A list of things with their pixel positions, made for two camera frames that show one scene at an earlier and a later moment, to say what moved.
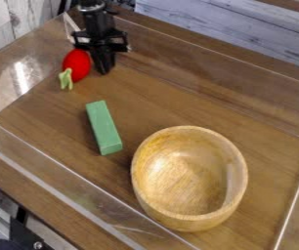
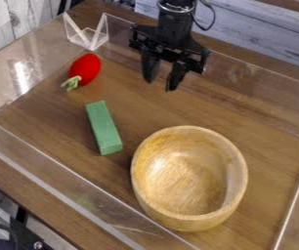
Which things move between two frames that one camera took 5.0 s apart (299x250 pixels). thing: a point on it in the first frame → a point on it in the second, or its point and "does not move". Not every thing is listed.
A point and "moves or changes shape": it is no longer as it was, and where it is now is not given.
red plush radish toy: (78, 65) moves or changes shape
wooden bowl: (190, 176) does not move
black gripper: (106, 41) → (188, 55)
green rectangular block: (104, 127) does not move
